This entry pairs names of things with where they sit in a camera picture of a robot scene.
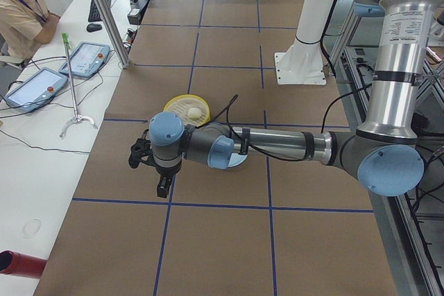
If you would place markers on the teach pendant tablet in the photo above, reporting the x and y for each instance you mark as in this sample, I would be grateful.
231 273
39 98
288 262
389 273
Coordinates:
36 91
87 58

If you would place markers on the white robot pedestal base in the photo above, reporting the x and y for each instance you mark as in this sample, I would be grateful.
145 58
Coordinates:
302 63

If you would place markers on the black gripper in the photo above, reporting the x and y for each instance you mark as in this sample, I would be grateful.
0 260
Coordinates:
166 174

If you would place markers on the seated person beige shirt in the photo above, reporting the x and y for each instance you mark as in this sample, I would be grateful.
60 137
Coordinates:
26 25

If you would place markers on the black computer mouse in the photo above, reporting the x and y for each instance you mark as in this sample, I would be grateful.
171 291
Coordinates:
93 27

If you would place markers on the white steamed bun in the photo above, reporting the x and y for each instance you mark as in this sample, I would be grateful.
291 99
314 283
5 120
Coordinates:
194 113

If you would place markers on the far teach pendant tablet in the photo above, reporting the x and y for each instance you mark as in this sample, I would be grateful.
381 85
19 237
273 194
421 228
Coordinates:
87 58

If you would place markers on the black computer box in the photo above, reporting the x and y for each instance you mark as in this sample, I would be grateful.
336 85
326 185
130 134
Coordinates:
137 11

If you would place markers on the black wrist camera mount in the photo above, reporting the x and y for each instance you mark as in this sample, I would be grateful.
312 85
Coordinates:
141 152

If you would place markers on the near teach pendant tablet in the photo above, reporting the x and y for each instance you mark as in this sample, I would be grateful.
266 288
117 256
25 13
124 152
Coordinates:
36 91

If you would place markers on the red fire extinguisher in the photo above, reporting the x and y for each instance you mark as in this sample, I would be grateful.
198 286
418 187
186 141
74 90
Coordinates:
21 265

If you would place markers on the aluminium frame post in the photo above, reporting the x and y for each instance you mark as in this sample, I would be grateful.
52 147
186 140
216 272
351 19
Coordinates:
113 32

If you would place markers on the yellow round steamer basket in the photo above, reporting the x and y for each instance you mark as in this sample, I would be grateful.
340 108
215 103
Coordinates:
180 104

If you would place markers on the metal reacher grabber stick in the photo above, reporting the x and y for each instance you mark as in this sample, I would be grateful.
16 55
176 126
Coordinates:
77 118

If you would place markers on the light blue plate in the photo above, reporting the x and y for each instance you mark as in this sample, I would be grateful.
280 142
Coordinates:
236 160

